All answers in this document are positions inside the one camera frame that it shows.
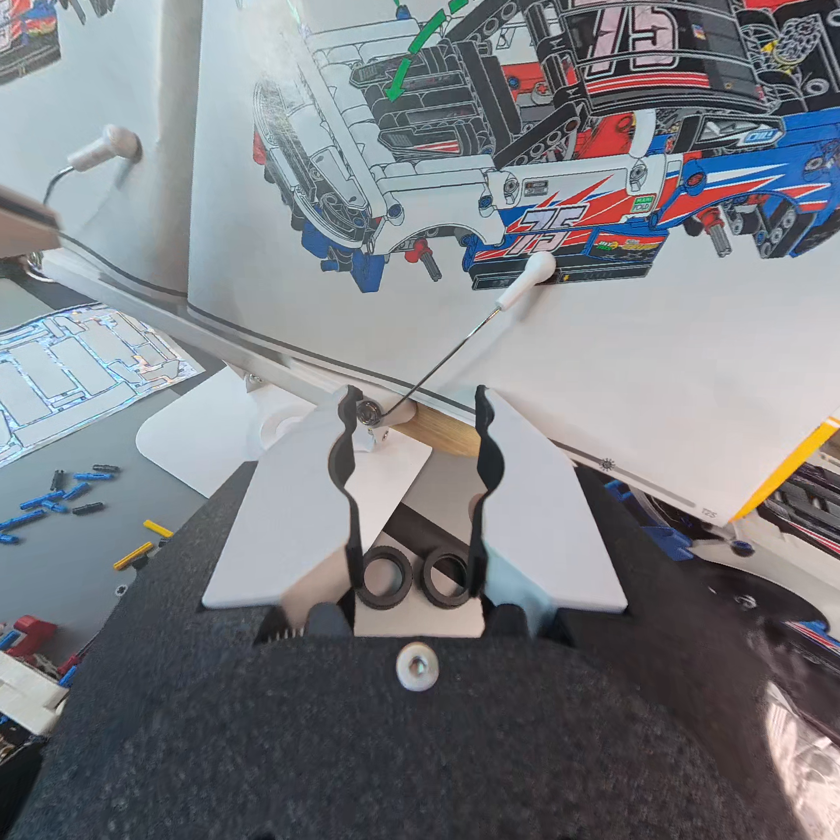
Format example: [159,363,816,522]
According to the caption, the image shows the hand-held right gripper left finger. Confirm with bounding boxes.
[202,385,366,621]

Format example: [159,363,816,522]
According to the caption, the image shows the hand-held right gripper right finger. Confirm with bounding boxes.
[467,385,629,613]

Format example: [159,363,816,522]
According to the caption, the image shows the toy brick instruction booklet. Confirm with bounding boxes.
[0,0,840,529]

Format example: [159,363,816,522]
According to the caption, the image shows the wire page holder arm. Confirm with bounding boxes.
[357,251,557,426]
[42,125,143,206]

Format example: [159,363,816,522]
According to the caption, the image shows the toy brick truck model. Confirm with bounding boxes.
[604,459,840,664]

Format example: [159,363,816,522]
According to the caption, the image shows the scattered group of blue pins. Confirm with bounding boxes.
[0,469,99,547]

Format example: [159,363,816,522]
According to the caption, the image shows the holographic sticker sheet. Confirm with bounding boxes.
[0,302,206,468]

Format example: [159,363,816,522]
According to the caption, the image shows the red toy brick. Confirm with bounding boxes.
[8,615,59,658]

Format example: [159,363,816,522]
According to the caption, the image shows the white toy brick assembly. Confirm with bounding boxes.
[0,650,70,736]

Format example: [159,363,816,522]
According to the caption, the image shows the clear plastic bag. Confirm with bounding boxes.
[764,682,840,840]

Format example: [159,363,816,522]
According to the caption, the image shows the black rubber ring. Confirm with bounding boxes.
[357,546,416,611]
[420,551,475,608]

